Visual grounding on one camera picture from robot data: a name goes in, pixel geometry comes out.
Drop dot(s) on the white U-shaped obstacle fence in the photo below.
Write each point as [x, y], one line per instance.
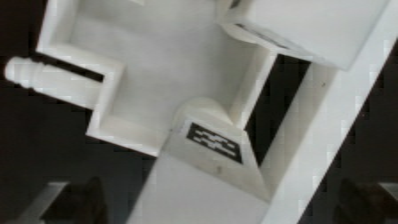
[326, 106]

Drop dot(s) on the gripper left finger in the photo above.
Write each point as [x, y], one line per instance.
[68, 204]

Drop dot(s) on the white chair leg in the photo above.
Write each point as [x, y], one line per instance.
[205, 187]
[315, 29]

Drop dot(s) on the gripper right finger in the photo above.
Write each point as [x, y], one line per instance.
[367, 203]

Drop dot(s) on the white chair seat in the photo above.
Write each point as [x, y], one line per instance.
[169, 56]

